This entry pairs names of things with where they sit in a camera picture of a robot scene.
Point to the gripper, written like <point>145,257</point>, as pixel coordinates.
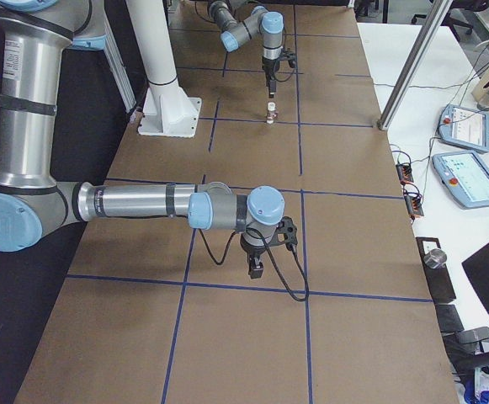
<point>269,70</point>
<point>252,252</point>

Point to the white PPR valve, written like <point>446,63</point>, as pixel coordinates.
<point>272,113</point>

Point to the orange terminal board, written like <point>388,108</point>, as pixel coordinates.
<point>404,169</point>
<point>414,204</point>

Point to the metal cylinder weight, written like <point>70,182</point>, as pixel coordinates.
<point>435,258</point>

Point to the far teach pendant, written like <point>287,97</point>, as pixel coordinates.
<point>463,127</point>

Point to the teach pendant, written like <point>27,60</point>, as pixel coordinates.
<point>463,127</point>
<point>465,176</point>

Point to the near teach pendant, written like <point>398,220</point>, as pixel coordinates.
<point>465,176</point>

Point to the white mounting post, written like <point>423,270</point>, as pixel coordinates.
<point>168,110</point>

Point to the aluminium frame post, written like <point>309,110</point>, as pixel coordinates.
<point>422,42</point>

